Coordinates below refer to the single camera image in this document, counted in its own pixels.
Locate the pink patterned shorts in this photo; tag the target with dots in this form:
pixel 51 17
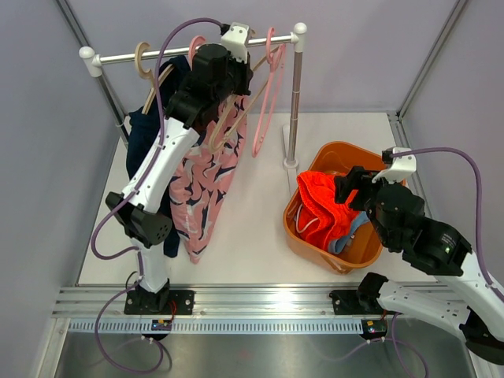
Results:
pixel 201 183

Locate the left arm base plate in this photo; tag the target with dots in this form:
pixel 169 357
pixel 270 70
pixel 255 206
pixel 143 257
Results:
pixel 140 302

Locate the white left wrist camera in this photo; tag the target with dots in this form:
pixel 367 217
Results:
pixel 235 40

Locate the pink plastic hanger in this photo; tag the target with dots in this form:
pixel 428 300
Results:
pixel 275 58
pixel 196 42

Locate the silver clothes rack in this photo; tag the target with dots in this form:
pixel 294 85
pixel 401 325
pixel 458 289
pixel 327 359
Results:
pixel 297 38

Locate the light blue shorts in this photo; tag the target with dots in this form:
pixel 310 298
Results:
pixel 336 246

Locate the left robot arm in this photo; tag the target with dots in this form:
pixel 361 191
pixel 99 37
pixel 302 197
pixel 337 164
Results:
pixel 218 71

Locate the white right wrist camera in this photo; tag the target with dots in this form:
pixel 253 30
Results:
pixel 400 164

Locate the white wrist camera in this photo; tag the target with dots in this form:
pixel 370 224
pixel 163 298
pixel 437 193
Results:
pixel 400 164
pixel 235 40

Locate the orange shorts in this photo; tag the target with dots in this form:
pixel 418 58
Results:
pixel 318 218

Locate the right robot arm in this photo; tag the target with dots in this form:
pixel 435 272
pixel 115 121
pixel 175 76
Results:
pixel 432 247

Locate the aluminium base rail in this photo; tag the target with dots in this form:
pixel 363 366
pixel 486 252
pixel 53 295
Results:
pixel 244 310

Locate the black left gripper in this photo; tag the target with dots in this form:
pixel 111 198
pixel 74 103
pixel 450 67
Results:
pixel 245 74

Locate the beige plastic hanger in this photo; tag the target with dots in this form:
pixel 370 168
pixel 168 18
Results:
pixel 148 74
pixel 218 138

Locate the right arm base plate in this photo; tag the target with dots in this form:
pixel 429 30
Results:
pixel 345 302

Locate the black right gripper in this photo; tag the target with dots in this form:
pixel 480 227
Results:
pixel 361 180

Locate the orange plastic basket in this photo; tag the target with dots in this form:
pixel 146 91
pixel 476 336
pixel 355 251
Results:
pixel 337 158

